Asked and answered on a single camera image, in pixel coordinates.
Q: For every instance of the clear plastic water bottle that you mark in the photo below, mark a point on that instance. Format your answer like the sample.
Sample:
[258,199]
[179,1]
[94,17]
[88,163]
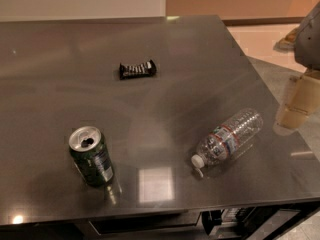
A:
[227,138]

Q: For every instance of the green soda can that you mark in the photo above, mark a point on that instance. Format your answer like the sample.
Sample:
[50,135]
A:
[89,151]

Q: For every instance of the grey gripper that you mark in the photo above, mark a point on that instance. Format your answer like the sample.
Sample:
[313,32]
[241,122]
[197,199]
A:
[310,42]

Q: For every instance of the black equipment under table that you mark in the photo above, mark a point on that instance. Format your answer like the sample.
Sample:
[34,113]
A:
[252,223]

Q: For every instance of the black rxbar chocolate wrapper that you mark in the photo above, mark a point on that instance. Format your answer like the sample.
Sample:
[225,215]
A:
[146,69]

